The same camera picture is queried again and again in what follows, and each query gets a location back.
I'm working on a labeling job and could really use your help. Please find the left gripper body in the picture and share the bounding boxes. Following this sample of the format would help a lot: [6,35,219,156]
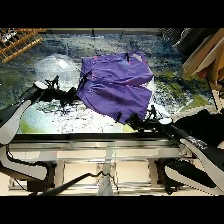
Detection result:
[58,86,81,108]

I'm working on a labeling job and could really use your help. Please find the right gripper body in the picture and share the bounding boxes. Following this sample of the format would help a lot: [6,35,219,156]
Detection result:
[127,112,148,134]

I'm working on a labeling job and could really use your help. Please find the black cable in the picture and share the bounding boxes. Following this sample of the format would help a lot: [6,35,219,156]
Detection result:
[35,171,118,196]

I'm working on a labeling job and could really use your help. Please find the silver frame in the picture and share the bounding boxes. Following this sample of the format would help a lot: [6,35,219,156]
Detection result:
[7,133,224,197]

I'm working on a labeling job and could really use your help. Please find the purple shorts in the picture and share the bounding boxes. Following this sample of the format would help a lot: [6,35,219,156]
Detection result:
[76,51,155,125]

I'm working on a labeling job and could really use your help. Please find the wooden lattice rack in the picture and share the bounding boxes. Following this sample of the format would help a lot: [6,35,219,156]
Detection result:
[0,28,46,65]

